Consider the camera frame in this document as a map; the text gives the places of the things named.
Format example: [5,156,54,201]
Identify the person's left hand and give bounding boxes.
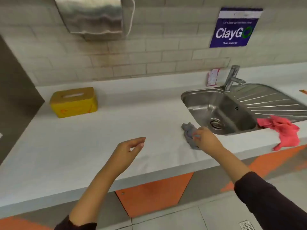
[105,137,146,175]

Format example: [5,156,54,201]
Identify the person's right hand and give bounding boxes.
[192,126,225,155]

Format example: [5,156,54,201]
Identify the grey cloth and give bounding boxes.
[181,122,201,150]

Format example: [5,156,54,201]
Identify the yellow box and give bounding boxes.
[50,87,98,119]

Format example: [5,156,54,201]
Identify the person's right forearm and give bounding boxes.
[213,146,307,230]

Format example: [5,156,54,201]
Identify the person's left forearm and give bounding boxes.
[54,163,123,230]

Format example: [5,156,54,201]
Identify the white countertop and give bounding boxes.
[0,62,307,218]

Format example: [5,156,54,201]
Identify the pink cloth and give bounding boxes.
[256,115,301,151]

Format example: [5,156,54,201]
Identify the stainless steel sink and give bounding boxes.
[180,83,307,136]

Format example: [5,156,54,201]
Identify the orange cabinet panel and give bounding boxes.
[220,144,307,192]
[115,172,194,218]

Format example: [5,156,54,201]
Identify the pink and white sachet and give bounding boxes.
[207,68,220,87]

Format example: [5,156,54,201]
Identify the chrome faucet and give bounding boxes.
[223,65,246,92]

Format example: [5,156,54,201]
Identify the metal floor drain grate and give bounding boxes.
[239,220,256,230]

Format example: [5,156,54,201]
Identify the brown cabinet side panel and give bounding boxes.
[0,35,45,165]

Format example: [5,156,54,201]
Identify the blue wall sign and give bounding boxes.
[209,7,264,48]

